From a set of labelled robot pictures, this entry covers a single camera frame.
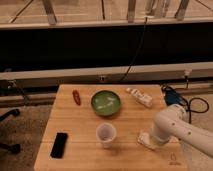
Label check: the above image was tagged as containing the white sponge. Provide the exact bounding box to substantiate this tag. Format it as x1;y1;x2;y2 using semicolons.
138;131;157;150

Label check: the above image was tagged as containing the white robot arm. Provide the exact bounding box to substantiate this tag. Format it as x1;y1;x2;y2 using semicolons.
150;104;213;158

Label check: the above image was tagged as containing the green ceramic bowl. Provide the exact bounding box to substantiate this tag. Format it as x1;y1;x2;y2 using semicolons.
91;90;121;117

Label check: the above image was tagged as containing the white toy block piece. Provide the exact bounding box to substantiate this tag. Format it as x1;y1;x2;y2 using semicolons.
126;88;153;107

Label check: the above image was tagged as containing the wooden table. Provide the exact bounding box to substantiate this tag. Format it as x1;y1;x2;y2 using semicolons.
34;84;187;171

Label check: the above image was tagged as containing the translucent plastic cup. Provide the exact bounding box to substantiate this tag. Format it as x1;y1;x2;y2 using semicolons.
96;123;117;149

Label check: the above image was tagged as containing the blue device on floor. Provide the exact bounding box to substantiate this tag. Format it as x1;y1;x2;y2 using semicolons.
164;90;181;105

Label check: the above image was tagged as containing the black rectangular remote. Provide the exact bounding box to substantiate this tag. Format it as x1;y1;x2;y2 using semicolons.
50;132;68;158

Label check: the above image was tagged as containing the black office chair base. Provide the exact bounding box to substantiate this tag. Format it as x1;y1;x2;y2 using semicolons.
0;108;22;155

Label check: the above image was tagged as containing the black hanging cable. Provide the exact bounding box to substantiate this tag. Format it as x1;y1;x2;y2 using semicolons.
118;16;149;83

